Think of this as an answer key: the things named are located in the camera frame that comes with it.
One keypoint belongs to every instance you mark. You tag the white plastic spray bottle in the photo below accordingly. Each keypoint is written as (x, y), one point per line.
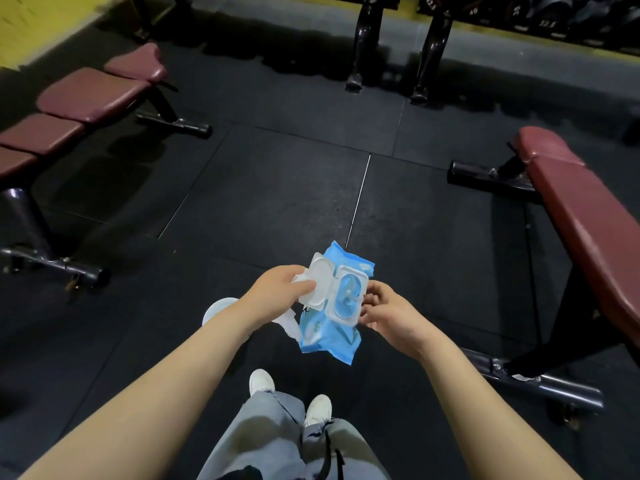
(216, 308)

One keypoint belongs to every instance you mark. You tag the person's white shoe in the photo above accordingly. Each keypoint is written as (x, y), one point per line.
(261, 382)
(318, 409)

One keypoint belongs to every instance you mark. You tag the person's white right shoe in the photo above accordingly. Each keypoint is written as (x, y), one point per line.
(318, 409)

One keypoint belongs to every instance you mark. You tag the black metal equipment frame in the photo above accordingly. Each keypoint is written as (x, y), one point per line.
(145, 14)

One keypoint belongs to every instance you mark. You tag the person's right hand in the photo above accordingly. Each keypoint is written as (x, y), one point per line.
(397, 319)

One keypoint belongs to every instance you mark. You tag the black dumbbell rack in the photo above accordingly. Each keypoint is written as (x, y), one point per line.
(365, 39)

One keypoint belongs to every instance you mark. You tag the blue wet wipes packet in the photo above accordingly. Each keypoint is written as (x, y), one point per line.
(330, 339)

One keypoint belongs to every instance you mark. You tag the person's left thumb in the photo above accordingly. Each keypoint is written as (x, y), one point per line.
(304, 288)

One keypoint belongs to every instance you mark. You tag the person's grey trousers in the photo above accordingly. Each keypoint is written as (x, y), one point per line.
(265, 439)

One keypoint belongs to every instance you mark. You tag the maroon padded gym bench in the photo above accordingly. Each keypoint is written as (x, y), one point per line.
(92, 92)
(35, 134)
(585, 219)

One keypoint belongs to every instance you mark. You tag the person's right forearm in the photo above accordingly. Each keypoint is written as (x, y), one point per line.
(480, 414)

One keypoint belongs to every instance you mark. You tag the person's white left shoe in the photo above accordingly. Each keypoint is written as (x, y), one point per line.
(261, 382)

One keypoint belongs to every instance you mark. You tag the row of black dumbbells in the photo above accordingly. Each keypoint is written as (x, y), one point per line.
(545, 14)

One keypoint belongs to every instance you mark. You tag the person's right thumb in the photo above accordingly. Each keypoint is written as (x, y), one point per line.
(381, 289)

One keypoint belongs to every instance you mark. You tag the person's left forearm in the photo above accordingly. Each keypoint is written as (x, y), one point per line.
(150, 404)

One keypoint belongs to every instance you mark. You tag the person's left hand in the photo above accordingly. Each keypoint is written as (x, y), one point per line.
(272, 294)

